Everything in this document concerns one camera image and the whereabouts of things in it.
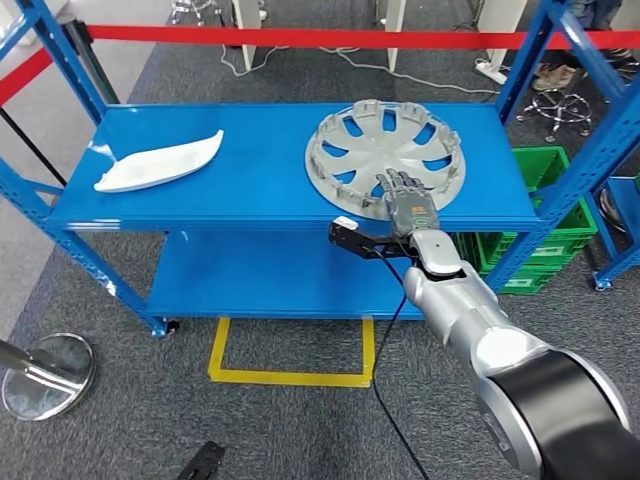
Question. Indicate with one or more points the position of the robot grey right hand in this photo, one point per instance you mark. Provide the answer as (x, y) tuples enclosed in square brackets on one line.
[(412, 208)]

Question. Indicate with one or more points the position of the silver plastic wheel hubcap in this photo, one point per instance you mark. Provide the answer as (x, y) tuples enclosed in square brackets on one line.
[(387, 151)]

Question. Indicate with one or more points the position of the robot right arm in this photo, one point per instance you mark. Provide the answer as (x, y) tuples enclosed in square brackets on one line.
[(470, 311)]

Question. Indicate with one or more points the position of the blue metal shelf rack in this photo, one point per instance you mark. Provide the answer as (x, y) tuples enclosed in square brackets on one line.
[(625, 262), (260, 166)]

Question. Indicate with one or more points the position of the white curved plastic trim part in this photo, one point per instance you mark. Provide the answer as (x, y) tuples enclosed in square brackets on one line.
[(160, 166)]

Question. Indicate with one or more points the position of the white table leg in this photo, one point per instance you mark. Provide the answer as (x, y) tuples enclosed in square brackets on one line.
[(500, 13), (248, 60), (395, 61)]

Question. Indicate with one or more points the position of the green plastic crate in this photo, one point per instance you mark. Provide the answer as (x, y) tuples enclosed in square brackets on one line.
[(525, 285), (575, 232)]

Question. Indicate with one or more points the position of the white power strip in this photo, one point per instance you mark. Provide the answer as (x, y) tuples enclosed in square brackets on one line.
[(491, 71)]

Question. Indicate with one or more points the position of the black swivel stool chrome base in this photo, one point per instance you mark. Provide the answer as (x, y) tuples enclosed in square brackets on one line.
[(555, 104)]

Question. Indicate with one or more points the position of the person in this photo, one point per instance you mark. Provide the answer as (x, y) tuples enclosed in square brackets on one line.
[(552, 78)]

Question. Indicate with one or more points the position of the grey base thin pole stand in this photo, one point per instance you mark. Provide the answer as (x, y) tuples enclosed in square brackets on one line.
[(32, 147)]

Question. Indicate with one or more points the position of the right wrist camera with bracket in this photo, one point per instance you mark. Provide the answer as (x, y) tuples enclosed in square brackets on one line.
[(345, 225)]

